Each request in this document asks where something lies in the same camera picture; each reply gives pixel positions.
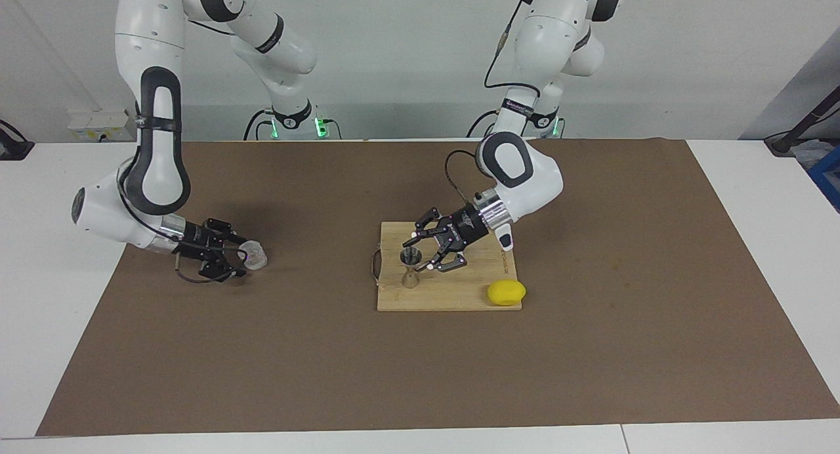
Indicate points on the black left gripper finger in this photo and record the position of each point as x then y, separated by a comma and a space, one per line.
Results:
447, 258
430, 226

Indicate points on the steel double jigger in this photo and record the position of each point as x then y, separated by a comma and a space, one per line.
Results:
411, 273

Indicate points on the bamboo cutting board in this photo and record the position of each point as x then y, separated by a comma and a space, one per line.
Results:
459, 290

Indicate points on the black stand leg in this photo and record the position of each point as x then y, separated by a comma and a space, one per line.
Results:
804, 123

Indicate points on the blue box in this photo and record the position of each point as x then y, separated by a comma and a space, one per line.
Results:
828, 175

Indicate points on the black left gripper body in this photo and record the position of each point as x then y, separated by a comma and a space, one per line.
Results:
467, 226

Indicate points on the white wall socket strip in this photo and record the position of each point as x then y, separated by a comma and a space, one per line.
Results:
98, 126

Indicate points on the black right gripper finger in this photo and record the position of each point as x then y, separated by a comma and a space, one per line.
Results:
223, 270
226, 231

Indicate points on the black clamp mount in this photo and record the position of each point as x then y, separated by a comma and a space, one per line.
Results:
13, 145

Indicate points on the clear glass cup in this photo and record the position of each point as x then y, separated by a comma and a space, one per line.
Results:
257, 256

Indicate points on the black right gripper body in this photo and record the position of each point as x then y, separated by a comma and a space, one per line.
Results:
200, 241

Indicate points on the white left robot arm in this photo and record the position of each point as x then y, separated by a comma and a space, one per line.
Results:
545, 178

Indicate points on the brown table mat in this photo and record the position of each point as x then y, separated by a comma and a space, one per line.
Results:
420, 375

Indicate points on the yellow lemon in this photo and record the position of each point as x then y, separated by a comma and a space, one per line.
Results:
506, 292

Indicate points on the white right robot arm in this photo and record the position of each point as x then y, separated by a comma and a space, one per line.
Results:
154, 145

